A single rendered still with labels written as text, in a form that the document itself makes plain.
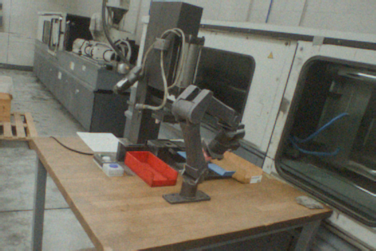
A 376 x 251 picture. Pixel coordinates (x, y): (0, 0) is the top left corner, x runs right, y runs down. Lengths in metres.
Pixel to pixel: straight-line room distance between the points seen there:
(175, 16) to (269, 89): 0.74
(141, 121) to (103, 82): 2.90
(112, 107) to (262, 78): 3.01
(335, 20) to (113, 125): 3.10
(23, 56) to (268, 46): 9.12
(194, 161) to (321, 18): 3.64
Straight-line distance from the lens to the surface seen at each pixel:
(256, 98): 2.14
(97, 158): 1.51
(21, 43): 10.66
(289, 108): 1.89
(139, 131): 1.84
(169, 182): 1.41
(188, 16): 1.67
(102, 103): 4.74
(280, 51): 2.07
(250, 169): 1.77
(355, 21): 4.41
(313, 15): 4.75
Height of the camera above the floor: 1.45
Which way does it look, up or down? 19 degrees down
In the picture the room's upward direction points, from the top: 12 degrees clockwise
